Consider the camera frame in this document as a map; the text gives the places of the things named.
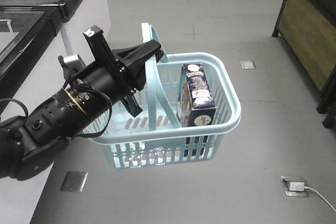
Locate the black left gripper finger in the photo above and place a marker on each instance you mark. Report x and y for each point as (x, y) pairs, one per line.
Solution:
(131, 62)

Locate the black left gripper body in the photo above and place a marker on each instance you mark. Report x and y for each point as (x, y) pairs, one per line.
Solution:
(103, 74)

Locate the light blue shopping basket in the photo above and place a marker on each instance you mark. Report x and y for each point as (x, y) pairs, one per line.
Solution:
(155, 136)

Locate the dark blue cookie box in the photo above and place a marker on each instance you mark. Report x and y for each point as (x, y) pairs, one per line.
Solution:
(195, 103)

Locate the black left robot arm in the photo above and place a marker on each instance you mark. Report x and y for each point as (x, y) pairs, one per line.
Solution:
(31, 143)

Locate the near white chest freezer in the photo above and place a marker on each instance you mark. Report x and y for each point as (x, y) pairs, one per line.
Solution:
(30, 72)

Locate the closed steel floor plate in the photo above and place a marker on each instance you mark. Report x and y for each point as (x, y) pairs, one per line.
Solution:
(74, 181)

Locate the steel floor socket plate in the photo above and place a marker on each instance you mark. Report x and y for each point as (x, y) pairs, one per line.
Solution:
(247, 64)

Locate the black wooden produce stand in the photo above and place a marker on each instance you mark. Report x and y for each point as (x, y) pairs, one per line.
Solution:
(308, 29)

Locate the open floor power socket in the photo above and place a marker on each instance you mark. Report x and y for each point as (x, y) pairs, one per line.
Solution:
(294, 186)

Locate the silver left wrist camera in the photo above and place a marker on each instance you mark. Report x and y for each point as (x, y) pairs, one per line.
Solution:
(74, 62)

